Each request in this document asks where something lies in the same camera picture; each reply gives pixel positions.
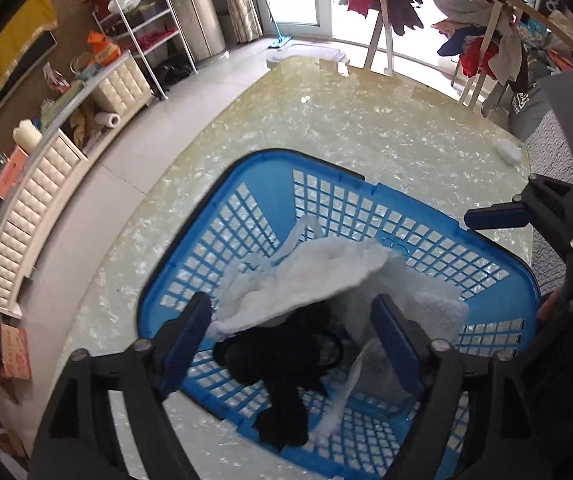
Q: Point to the clear plastic bag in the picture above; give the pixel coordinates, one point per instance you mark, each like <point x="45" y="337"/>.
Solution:
<point x="54" y="77"/>

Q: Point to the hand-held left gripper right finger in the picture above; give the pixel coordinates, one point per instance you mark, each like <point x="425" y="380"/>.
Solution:
<point x="396" y="345"/>

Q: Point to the wooden clothes drying rack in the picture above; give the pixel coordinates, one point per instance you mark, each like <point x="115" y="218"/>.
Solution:
<point x="486" y="45"/>

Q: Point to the paper towel roll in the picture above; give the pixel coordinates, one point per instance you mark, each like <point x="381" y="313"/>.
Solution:
<point x="108" y="120"/>

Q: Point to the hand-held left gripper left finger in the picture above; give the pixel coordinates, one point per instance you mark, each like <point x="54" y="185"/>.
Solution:
<point x="186" y="345"/>

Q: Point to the patterned beige curtain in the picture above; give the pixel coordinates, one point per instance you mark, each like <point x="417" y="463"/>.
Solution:
<point x="239" y="0"/>

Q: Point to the white round device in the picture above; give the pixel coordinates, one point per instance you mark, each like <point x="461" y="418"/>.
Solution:
<point x="508" y="150"/>

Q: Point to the green flat box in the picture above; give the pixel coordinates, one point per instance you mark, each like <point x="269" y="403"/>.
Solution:
<point x="61" y="105"/>

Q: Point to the white tufted cabinet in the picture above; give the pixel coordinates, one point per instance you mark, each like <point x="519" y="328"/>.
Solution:
<point x="41" y="180"/>

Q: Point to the person's right hand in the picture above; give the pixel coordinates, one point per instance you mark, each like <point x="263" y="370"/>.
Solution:
<point x="548" y="306"/>

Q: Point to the orange bag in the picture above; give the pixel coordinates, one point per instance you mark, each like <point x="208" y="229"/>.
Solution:
<point x="102" y="49"/>

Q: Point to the pink cardboard box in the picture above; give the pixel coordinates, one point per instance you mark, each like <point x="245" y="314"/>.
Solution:
<point x="14" y="352"/>

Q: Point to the black bag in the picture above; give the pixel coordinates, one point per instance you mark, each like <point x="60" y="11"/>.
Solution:
<point x="171" y="72"/>

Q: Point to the white metal shelf rack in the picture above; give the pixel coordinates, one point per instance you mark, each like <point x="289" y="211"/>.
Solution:
<point x="139" y="52"/>

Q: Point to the white waffle towel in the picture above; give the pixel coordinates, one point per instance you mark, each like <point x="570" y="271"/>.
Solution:
<point x="431" y="305"/>

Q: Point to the white flat plastic object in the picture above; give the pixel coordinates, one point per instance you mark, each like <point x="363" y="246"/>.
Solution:
<point x="311" y="55"/>

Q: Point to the beige cloth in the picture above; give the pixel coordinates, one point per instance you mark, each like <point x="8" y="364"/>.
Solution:
<point x="84" y="127"/>

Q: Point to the yellow wall cloth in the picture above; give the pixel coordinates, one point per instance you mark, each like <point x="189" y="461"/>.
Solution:
<point x="6" y="55"/>

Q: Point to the black garment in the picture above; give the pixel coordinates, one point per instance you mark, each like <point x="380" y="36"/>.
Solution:
<point x="286" y="360"/>

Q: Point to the blue plastic laundry basket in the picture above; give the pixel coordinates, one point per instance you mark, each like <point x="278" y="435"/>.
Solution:
<point x="266" y="200"/>

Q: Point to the silver standing air conditioner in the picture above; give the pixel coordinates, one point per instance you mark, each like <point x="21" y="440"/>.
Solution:
<point x="191" y="10"/>

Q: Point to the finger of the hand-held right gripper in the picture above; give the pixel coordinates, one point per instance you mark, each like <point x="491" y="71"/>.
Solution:
<point x="496" y="217"/>

